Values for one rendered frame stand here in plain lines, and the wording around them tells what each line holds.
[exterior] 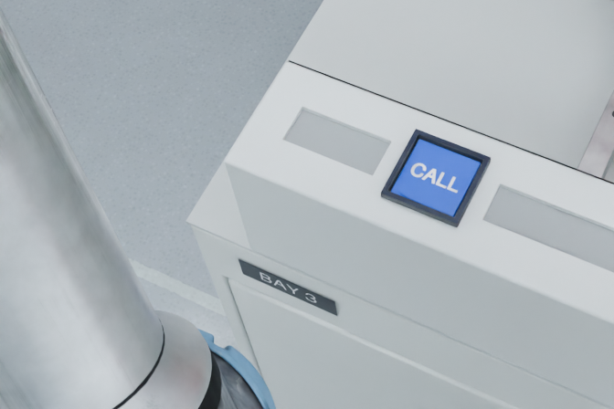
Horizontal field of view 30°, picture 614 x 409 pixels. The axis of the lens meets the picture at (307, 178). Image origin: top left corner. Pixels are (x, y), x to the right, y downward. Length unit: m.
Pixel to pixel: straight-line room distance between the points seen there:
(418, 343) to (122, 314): 0.46
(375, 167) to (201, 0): 1.37
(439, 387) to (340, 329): 0.10
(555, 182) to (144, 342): 0.36
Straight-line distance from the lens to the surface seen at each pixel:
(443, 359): 0.93
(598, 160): 0.92
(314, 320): 0.99
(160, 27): 2.11
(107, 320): 0.49
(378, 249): 0.79
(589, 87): 0.99
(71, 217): 0.47
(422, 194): 0.77
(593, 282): 0.75
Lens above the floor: 1.64
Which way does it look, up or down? 60 degrees down
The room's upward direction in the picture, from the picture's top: 10 degrees counter-clockwise
